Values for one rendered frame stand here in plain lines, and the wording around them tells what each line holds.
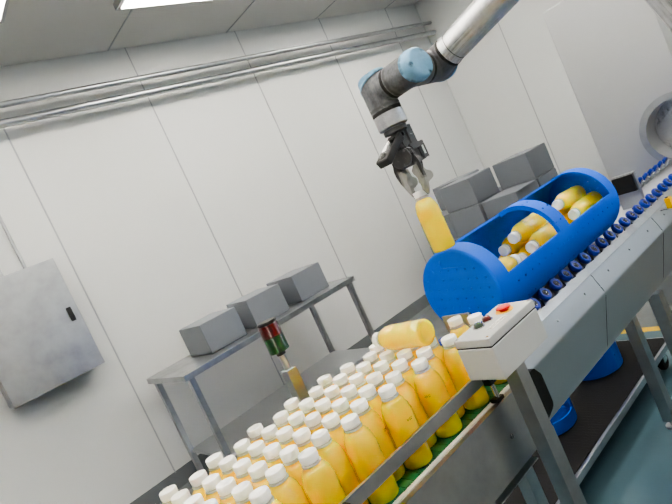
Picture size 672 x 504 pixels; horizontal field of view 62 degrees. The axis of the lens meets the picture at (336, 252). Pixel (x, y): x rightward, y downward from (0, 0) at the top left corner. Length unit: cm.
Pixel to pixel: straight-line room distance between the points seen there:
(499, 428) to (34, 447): 350
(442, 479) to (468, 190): 432
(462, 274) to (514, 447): 51
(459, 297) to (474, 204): 374
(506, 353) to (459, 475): 28
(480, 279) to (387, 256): 442
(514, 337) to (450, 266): 45
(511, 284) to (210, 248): 355
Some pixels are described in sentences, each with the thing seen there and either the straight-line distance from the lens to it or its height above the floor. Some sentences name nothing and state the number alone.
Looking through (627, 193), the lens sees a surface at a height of 100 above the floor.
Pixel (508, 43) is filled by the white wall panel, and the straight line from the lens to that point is 728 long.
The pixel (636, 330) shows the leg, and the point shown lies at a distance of 271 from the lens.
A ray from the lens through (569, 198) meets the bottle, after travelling 228.
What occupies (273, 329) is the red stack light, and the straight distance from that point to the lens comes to 167.
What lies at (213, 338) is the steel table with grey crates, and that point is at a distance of 397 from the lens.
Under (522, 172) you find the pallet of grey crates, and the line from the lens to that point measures 557.
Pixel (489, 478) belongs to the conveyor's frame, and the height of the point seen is 79.
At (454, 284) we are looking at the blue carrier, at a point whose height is 112.
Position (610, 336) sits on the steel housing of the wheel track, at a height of 66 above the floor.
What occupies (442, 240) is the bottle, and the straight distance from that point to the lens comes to 161.
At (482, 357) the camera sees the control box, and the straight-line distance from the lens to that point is 128.
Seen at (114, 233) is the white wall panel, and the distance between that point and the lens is 465.
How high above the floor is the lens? 150
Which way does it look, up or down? 5 degrees down
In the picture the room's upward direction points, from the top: 24 degrees counter-clockwise
